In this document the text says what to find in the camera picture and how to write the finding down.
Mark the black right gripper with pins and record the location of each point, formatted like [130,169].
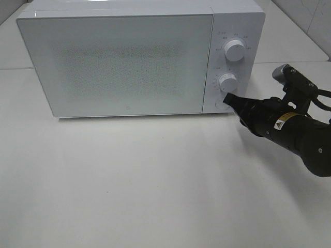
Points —
[274,124]

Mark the white timer knob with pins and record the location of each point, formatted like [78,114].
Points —
[228,82]

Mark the round white door button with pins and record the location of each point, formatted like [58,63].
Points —
[222,107]

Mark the white microwave door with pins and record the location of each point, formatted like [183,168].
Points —
[113,66]

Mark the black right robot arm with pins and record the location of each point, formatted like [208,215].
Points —
[314,146]

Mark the white microwave oven body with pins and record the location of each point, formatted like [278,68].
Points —
[231,19]

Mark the upper white power knob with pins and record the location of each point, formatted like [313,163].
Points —
[234,50]

